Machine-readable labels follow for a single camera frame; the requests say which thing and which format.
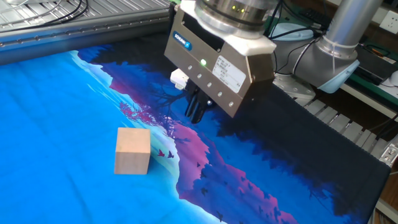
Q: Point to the metallic Schunk gripper body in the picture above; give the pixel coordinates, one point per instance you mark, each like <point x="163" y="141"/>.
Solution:
<point x="192" y="59"/>

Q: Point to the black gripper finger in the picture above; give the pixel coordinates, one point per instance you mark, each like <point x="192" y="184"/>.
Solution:
<point x="199" y="113"/>
<point x="190" y="109"/>

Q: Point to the silver UR5 robot arm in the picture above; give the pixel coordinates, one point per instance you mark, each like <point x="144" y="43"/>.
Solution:
<point x="351" y="18"/>

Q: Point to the white gripper mounting plate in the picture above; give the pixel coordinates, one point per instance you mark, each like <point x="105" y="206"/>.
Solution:
<point x="258" y="46"/>

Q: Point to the large light wooden cube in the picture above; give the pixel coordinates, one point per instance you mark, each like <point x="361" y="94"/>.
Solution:
<point x="132" y="152"/>

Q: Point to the pale blue flat object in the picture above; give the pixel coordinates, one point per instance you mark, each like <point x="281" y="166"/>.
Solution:
<point x="292" y="28"/>

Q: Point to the black keyboard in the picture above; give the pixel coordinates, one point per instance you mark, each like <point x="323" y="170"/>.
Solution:
<point x="314" y="17"/>

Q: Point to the blue mountain print cloth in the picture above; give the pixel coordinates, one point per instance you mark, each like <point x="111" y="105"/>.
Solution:
<point x="46" y="124"/>

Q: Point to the green topped desk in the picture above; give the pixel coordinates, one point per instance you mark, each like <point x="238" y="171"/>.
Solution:
<point x="377" y="93"/>

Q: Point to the black flat device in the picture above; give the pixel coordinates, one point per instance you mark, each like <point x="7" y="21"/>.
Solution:
<point x="373" y="65"/>

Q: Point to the white rounded object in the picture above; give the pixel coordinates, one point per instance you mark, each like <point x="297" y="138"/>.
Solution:
<point x="395" y="78"/>

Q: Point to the aluminium frame rail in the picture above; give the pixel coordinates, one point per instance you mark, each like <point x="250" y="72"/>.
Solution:
<point x="77" y="34"/>

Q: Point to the aluminium corner bracket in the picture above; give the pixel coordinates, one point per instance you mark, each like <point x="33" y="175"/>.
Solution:
<point x="390" y="155"/>

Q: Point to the white wall socket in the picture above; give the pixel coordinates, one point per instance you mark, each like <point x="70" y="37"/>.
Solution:
<point x="390" y="22"/>

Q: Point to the white frame bar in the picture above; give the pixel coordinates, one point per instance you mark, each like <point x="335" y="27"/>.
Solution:
<point x="387" y="210"/>

